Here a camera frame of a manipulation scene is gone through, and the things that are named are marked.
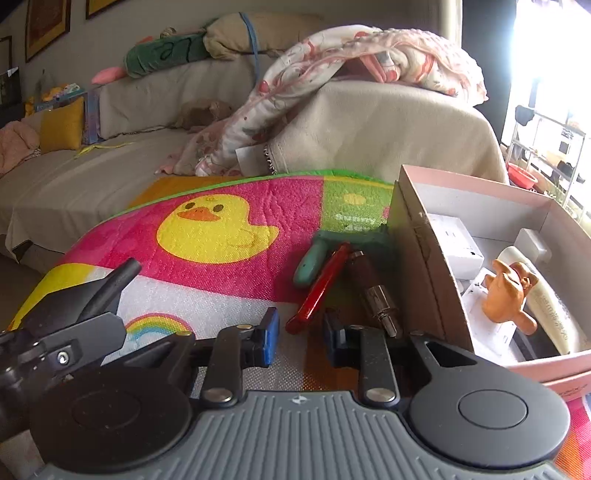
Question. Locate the yellow cushion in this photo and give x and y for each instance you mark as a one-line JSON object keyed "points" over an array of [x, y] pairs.
{"points": [[62, 124]]}

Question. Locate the white square charger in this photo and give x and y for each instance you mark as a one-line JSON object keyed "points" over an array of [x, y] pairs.
{"points": [[532, 244]]}

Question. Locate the framed wall picture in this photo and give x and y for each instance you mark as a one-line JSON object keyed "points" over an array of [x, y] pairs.
{"points": [[46, 27], [104, 7], [4, 53]]}

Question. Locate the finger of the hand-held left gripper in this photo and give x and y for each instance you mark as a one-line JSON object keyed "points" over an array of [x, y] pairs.
{"points": [[108, 288]]}

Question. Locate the metal storage rack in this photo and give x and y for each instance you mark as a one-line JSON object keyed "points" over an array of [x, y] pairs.
{"points": [[554, 138]]}

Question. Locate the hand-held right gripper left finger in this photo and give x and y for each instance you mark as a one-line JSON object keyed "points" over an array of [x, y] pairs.
{"points": [[268, 339]]}

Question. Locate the beige pillow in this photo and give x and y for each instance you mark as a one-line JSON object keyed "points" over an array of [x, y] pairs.
{"points": [[272, 34]]}

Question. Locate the green plush toy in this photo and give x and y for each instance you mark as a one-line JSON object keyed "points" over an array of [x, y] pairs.
{"points": [[161, 53]]}

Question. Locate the orange toy figure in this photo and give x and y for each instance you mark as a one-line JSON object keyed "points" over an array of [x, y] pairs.
{"points": [[508, 295]]}

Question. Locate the red tube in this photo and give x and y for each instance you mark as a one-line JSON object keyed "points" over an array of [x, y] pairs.
{"points": [[318, 290]]}

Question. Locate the red plastic basin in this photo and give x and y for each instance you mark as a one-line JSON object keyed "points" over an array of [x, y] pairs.
{"points": [[521, 175]]}

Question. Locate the beige covered sofa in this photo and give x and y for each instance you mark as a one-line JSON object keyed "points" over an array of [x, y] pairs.
{"points": [[369, 129]]}

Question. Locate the dark cloth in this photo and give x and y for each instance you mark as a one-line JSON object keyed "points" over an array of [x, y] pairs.
{"points": [[522, 114]]}

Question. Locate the colourful printed play mat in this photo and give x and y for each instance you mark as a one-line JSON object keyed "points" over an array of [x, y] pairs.
{"points": [[194, 272]]}

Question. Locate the pink printed blanket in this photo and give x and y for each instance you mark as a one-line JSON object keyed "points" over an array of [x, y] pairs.
{"points": [[369, 50]]}

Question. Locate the white power strip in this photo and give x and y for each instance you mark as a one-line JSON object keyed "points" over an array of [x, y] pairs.
{"points": [[457, 244]]}

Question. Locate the cream tube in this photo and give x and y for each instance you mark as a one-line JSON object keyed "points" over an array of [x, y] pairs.
{"points": [[554, 304]]}

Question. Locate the pink cloth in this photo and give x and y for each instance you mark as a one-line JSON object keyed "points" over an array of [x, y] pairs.
{"points": [[16, 145]]}

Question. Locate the blue printed box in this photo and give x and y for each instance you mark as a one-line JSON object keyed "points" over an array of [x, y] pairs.
{"points": [[91, 117]]}

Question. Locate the pink cardboard box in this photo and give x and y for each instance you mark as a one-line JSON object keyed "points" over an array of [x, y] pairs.
{"points": [[429, 277]]}

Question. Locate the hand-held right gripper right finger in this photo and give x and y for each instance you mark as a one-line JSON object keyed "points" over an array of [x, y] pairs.
{"points": [[330, 337]]}

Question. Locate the white plug adapter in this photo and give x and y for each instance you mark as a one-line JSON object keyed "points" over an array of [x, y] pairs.
{"points": [[485, 323]]}

